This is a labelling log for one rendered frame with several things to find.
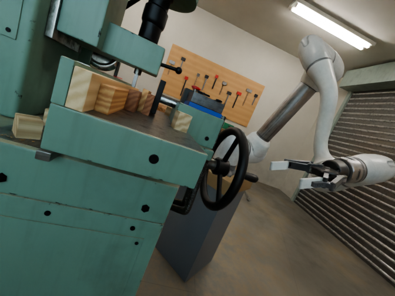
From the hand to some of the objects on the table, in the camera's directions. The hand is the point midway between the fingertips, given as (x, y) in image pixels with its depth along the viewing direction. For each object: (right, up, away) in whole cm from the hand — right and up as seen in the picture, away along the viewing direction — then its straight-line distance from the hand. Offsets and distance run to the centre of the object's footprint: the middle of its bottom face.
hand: (285, 173), depth 57 cm
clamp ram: (-38, +18, -3) cm, 42 cm away
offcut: (-32, +12, -15) cm, 38 cm away
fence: (-51, +21, -7) cm, 56 cm away
